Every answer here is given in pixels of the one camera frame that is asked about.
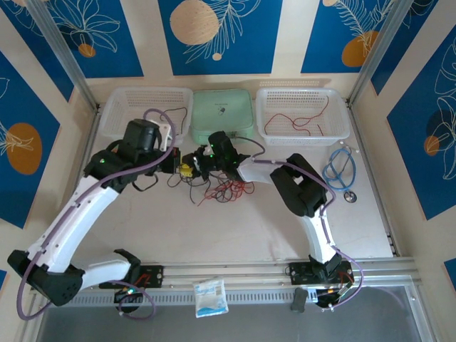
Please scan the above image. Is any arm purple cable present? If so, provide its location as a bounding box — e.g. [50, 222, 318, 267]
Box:
[16, 108, 177, 321]
[233, 135, 364, 311]

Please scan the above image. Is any aluminium frame post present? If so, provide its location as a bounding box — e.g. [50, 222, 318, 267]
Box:
[348, 0, 441, 105]
[25, 0, 100, 112]

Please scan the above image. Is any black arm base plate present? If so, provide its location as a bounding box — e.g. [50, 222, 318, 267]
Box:
[286, 260, 354, 286]
[98, 264, 165, 289]

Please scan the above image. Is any grey slotted cable duct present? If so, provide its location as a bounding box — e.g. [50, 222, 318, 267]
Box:
[45, 287, 414, 308]

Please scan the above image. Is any blue stethoscope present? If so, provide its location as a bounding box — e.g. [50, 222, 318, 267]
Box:
[322, 140, 359, 204]

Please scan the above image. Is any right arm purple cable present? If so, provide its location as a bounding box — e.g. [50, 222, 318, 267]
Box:
[233, 135, 364, 311]

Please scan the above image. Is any dark grey plastic clip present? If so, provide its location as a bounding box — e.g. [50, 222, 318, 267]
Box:
[291, 287, 308, 314]

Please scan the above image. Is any aluminium side rail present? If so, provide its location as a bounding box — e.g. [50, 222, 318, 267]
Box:
[347, 101, 403, 258]
[51, 105, 104, 265]

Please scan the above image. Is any mint green zip pouch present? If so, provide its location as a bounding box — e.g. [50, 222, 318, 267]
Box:
[188, 88, 256, 143]

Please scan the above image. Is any small controller circuit board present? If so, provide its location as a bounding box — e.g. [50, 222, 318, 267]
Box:
[113, 286, 144, 304]
[315, 283, 357, 310]

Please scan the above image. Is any long aluminium mounting rail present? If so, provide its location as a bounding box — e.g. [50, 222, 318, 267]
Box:
[30, 256, 418, 294]

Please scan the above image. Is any thin red cable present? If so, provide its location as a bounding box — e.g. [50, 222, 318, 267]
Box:
[204, 177, 256, 204]
[265, 95, 331, 138]
[197, 180, 250, 207]

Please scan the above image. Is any white blue printed sachet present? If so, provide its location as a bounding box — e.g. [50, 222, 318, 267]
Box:
[192, 276, 229, 318]

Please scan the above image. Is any white perforated plastic basket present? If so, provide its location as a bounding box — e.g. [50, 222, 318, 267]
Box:
[255, 87, 351, 147]
[98, 86, 194, 146]

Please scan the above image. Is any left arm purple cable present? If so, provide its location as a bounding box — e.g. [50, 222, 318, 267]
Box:
[16, 108, 177, 321]

